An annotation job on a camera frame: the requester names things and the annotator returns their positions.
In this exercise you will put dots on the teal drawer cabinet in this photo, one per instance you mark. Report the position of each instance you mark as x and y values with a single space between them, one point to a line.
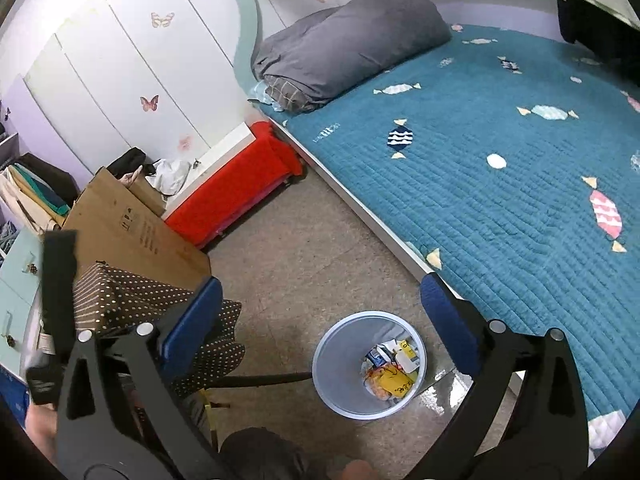
17 280

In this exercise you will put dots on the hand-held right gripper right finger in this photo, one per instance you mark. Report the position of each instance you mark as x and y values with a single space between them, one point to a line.
450 320

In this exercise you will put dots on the person's right hand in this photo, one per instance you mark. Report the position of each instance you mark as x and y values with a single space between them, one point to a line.
359 471

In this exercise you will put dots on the faint pink butterfly sticker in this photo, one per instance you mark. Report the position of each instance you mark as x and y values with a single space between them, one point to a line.
185 142

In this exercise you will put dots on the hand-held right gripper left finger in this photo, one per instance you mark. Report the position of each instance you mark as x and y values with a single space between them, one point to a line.
195 320

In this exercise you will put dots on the yellow plastic bag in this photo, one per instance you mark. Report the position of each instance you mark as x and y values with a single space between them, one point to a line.
394 385

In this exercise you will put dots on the black bag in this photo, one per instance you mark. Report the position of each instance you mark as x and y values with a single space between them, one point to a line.
127 161

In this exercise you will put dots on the black hanging clothing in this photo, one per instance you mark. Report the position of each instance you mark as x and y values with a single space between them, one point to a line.
595 20

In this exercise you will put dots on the blue shopping bag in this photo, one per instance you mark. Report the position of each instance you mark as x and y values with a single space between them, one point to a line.
11 395

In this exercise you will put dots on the pale blue trash bin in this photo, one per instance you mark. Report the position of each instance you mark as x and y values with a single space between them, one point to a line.
370 365

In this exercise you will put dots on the light blue striped sheet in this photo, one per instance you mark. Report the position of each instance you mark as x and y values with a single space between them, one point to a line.
261 95

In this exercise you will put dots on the green hanging garment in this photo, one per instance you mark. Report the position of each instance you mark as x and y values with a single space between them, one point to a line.
37 187

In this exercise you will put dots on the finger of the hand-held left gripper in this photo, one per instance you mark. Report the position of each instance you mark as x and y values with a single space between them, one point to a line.
59 280

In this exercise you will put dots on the white door wardrobe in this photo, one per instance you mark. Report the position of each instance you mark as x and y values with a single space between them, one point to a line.
125 60

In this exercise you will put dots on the cream hanging jacket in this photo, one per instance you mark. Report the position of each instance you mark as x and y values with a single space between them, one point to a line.
20 205

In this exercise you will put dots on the pale green bunk bed frame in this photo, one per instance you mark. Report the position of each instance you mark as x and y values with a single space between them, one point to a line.
245 25

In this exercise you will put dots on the person's left hand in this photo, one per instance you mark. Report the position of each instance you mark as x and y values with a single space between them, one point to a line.
40 422

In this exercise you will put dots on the black hanging coat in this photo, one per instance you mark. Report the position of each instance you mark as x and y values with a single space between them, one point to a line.
50 172

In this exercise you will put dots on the blue tissue packet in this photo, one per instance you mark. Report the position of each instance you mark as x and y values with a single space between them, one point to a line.
376 356

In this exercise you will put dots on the grey duvet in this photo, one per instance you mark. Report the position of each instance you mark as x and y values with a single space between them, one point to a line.
345 45

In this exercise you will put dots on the white plastic bag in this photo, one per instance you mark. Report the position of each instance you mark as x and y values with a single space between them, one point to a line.
167 176

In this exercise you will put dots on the pine cone ornament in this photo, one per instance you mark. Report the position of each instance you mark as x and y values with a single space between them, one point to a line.
32 268
10 341

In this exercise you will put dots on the teal candy print quilt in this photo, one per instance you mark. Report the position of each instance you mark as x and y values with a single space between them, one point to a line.
475 160

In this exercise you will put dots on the large cardboard box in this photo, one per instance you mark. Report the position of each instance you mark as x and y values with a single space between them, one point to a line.
135 230

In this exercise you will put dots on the red bench with white top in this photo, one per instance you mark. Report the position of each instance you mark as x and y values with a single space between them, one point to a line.
230 185

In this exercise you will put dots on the person's leg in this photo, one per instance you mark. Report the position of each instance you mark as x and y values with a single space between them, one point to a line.
270 455

